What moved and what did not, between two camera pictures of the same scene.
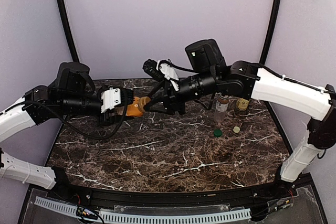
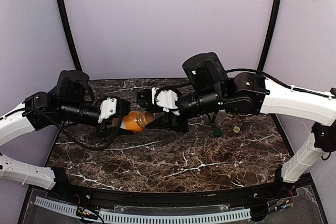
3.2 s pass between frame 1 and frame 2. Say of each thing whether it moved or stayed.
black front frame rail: stayed
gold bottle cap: moved
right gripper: moved
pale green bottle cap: stayed
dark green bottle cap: stayed
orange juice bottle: moved
